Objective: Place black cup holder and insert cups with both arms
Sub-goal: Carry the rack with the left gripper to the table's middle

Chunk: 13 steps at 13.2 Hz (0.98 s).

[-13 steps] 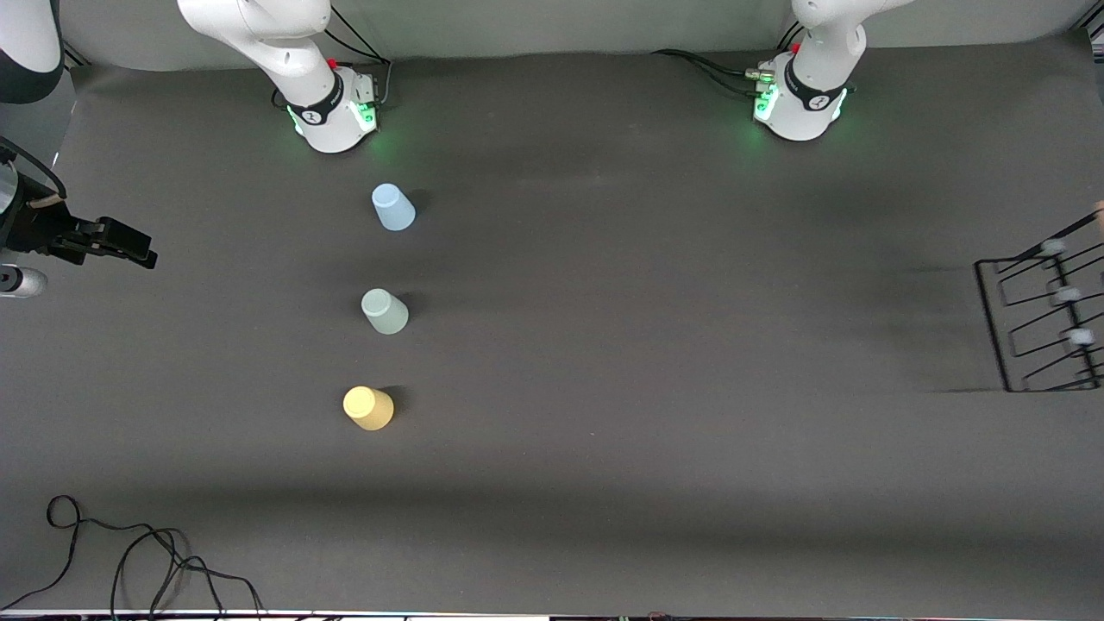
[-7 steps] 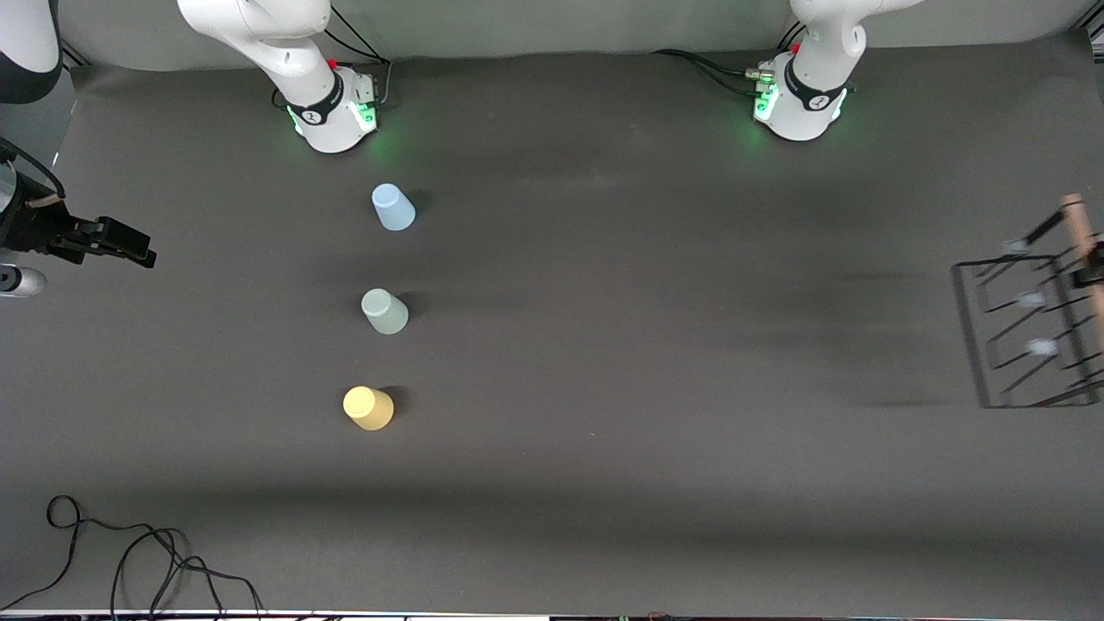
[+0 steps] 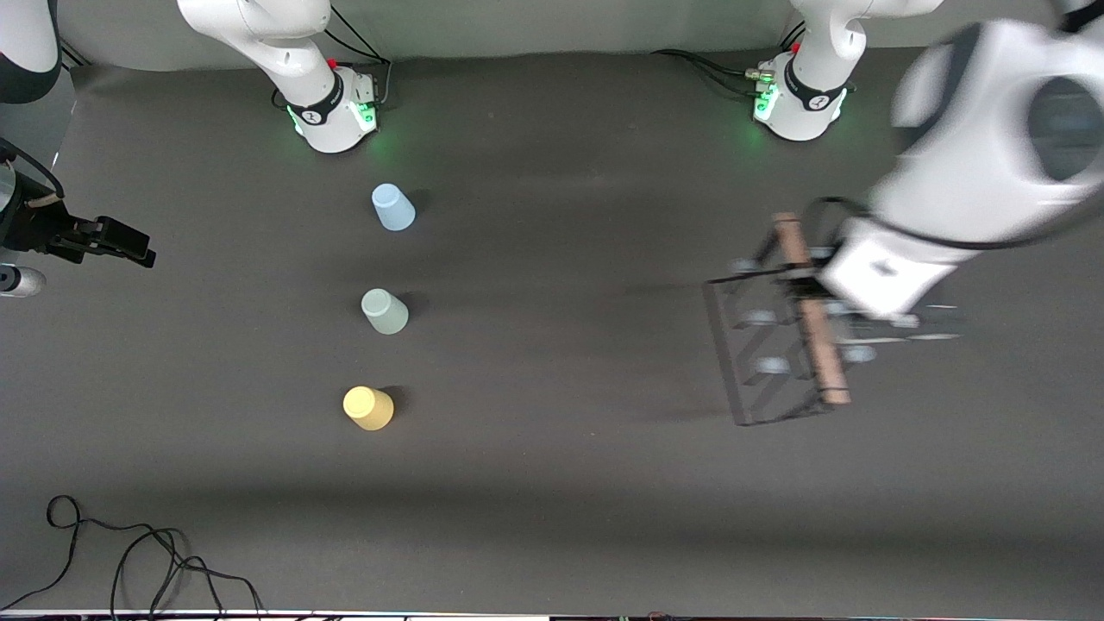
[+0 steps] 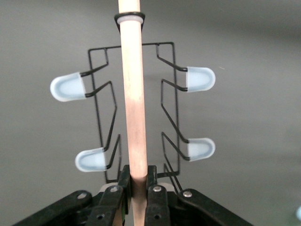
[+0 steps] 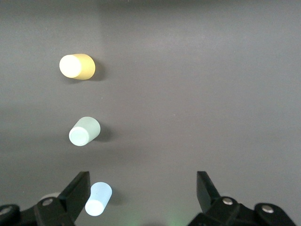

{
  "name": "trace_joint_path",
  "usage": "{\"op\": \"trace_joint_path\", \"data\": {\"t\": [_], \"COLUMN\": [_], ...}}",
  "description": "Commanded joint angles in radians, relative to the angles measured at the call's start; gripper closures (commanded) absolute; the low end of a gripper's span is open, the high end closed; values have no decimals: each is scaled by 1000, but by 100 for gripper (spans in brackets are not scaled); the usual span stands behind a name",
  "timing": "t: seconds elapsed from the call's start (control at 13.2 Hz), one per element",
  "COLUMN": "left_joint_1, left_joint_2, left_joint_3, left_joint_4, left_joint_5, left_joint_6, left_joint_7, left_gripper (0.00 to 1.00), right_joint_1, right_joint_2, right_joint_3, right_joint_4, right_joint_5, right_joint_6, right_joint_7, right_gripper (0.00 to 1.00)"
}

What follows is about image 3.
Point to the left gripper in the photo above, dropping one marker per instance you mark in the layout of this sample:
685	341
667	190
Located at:
804	288

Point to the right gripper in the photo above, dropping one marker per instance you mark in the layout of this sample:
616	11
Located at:
34	228

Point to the pale green plastic cup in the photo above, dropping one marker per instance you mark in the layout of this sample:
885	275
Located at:
385	312

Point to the yellow plastic cup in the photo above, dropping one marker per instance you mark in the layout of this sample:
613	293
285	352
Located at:
368	409

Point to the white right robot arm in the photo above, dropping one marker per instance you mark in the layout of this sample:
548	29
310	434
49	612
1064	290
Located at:
259	34

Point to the light blue plastic cup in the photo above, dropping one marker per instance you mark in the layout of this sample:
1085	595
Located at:
393	209

